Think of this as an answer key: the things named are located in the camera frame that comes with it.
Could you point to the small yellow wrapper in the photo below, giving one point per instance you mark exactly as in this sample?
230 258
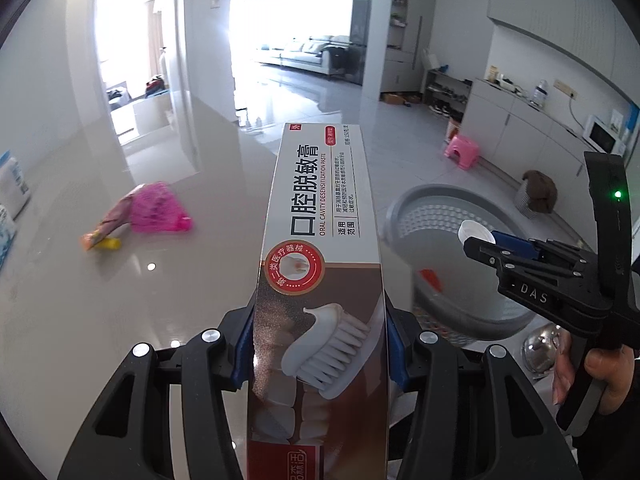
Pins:
107 245

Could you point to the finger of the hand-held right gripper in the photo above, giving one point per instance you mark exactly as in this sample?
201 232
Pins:
487 255
515 242

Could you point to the red toothpaste box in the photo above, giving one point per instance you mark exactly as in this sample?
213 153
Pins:
320 240

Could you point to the white base cabinet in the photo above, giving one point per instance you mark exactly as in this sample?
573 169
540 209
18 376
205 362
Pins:
525 130

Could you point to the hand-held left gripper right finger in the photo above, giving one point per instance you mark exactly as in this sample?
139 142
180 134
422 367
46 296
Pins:
397 350

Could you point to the brown bag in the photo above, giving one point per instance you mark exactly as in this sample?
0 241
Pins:
537 192

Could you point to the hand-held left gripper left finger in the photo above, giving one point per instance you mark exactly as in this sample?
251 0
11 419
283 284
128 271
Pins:
210 375

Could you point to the white bag with blue top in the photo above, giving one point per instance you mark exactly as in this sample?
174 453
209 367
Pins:
12 180

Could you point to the shoe rack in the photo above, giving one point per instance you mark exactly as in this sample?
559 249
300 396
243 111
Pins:
445 92

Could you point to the small white cap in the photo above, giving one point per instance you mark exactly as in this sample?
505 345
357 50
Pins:
472 232

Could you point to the pink plastic stool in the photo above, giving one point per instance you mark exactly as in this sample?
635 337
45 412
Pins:
462 150

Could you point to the clear plastic bottle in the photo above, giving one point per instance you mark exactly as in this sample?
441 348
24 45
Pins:
540 92

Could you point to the grey sofa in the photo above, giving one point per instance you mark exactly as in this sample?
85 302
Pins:
305 52

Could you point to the white wall cabinet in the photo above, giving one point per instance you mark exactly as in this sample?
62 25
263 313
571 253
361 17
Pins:
540 5

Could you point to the white paper bag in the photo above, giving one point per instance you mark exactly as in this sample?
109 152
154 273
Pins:
430 60

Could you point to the pink snack packet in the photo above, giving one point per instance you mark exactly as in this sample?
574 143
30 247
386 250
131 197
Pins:
155 207

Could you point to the beige curtain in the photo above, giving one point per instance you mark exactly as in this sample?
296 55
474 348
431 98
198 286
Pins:
155 35

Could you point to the grey perforated plastic basket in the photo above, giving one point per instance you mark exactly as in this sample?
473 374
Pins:
440 230

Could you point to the cardboard box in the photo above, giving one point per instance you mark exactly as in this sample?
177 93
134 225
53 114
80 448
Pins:
395 97

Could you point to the white microwave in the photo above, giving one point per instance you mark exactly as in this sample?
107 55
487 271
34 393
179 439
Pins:
602 135

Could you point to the tall white shelf cabinet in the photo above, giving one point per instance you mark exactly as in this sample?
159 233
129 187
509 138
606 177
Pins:
400 25

